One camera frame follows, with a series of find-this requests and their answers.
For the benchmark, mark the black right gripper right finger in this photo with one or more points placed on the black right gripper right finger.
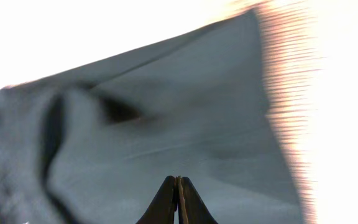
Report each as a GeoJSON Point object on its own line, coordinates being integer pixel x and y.
{"type": "Point", "coordinates": [191, 208]}

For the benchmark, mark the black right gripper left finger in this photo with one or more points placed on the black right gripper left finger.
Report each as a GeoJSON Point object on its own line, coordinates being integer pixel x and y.
{"type": "Point", "coordinates": [164, 204]}

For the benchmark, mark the black t-shirt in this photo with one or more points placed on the black t-shirt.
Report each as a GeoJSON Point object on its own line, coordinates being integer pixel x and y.
{"type": "Point", "coordinates": [93, 144]}

